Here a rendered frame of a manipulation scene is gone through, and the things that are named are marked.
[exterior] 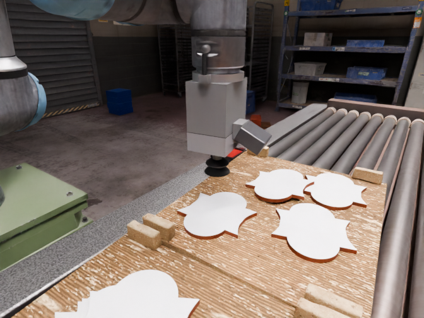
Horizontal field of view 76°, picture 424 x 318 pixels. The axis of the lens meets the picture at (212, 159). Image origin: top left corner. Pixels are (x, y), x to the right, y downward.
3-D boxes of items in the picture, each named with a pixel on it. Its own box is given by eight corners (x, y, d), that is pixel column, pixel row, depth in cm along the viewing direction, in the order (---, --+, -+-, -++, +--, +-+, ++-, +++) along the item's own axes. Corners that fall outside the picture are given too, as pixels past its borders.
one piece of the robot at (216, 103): (266, 55, 31) (257, 181, 38) (283, 52, 39) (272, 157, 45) (177, 53, 36) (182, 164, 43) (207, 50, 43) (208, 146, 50)
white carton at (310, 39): (302, 47, 459) (304, 32, 450) (310, 46, 477) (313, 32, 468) (323, 47, 435) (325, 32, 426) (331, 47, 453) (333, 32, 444)
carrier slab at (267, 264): (137, 235, 47) (137, 227, 46) (245, 155, 78) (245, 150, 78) (365, 351, 30) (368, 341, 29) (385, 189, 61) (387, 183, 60)
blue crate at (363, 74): (344, 77, 434) (347, 67, 427) (352, 75, 460) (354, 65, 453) (380, 81, 404) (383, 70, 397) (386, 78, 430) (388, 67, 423)
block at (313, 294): (301, 307, 33) (304, 291, 31) (305, 296, 34) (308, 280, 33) (356, 335, 30) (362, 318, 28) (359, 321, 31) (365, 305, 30)
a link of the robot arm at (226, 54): (253, 36, 39) (231, 36, 32) (251, 70, 41) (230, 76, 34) (206, 36, 42) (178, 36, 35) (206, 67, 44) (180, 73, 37)
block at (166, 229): (142, 229, 46) (140, 216, 45) (149, 223, 47) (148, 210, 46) (169, 242, 43) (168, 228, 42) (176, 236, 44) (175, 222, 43)
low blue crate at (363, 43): (345, 47, 409) (346, 40, 405) (345, 47, 441) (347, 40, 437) (383, 48, 390) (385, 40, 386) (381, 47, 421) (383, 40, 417)
